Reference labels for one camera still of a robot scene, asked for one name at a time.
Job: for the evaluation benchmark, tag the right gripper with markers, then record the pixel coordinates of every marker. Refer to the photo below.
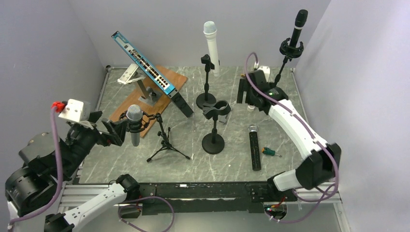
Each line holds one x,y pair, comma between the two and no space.
243,87

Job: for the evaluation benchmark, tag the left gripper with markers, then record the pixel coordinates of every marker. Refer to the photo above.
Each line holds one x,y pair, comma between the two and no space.
117,130

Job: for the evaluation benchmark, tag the grey condenser microphone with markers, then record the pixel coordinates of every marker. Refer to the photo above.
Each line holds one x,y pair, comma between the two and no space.
134,115

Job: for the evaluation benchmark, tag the black tripod shock-mount stand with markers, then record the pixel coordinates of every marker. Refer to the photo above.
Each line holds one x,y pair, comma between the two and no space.
143,125

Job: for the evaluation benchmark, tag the black handheld microphone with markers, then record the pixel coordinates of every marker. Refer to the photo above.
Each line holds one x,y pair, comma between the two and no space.
254,147

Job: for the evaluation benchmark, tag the black round-base clip stand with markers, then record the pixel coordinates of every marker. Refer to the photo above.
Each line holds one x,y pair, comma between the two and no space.
213,143

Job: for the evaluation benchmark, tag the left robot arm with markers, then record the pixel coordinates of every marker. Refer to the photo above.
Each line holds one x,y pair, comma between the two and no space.
50,162

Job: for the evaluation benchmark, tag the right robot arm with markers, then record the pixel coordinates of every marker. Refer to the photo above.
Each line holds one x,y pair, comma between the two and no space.
320,159

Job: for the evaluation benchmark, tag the black stand for white microphone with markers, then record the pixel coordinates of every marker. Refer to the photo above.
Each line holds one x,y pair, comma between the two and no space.
206,97

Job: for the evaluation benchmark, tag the white microphone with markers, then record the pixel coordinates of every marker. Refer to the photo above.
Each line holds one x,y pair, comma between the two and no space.
210,32

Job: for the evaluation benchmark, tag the black slim microphone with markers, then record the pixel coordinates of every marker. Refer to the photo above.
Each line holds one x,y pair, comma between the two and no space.
300,21

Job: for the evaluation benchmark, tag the white plastic pipe fitting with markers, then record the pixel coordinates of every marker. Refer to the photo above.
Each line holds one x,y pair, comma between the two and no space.
250,108

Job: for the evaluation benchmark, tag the wooden board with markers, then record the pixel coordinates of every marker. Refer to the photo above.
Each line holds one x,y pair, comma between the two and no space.
176,79

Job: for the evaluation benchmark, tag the green orange screwdriver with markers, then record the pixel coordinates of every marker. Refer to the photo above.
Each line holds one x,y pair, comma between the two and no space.
270,152

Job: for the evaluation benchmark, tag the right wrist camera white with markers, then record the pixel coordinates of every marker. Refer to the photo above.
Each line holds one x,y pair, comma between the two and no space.
266,70

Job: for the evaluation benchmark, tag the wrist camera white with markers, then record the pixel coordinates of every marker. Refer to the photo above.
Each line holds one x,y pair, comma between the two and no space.
266,70
77,112

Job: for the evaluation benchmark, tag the grey plastic bracket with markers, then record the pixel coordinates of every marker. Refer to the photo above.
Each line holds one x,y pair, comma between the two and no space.
224,119

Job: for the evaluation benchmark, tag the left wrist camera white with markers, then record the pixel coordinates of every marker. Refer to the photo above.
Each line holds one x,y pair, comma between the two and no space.
77,112

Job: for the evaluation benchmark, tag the metal switch stand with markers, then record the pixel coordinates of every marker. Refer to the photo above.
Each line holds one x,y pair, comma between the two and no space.
132,76

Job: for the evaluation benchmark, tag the black stand with shock mount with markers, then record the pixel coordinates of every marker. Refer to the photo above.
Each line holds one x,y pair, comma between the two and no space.
290,52

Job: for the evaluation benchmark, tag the blue network switch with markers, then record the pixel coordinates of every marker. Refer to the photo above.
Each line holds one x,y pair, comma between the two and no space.
153,73

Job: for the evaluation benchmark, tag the black base frame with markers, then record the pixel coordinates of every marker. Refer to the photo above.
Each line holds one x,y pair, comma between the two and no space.
198,197

